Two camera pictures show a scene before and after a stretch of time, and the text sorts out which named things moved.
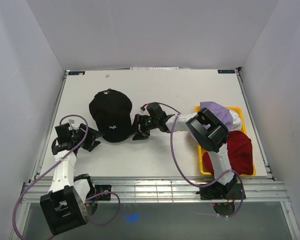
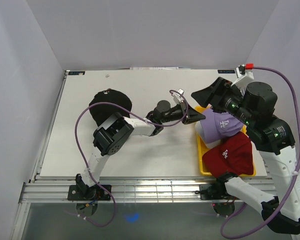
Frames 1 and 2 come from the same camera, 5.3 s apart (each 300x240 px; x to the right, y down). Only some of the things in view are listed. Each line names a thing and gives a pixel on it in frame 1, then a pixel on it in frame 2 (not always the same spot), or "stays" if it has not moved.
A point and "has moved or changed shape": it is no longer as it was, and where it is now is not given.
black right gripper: x=137 y=120 -> x=208 y=94
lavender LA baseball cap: x=219 y=112 has moved or changed shape
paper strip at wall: x=153 y=68 stays
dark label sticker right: x=226 y=71 stays
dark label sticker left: x=76 y=72 stays
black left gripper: x=90 y=136 -> x=189 y=115
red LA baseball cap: x=240 y=151 stays
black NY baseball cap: x=111 y=109 stays
